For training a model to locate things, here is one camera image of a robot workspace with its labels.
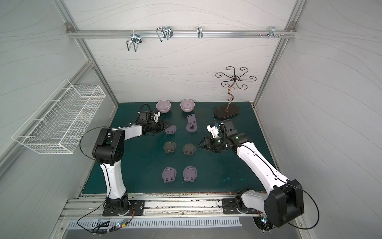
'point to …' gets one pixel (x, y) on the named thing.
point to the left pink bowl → (163, 106)
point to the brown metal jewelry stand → (231, 110)
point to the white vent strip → (127, 224)
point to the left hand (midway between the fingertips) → (169, 125)
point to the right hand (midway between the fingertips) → (200, 146)
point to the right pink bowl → (187, 105)
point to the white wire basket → (58, 125)
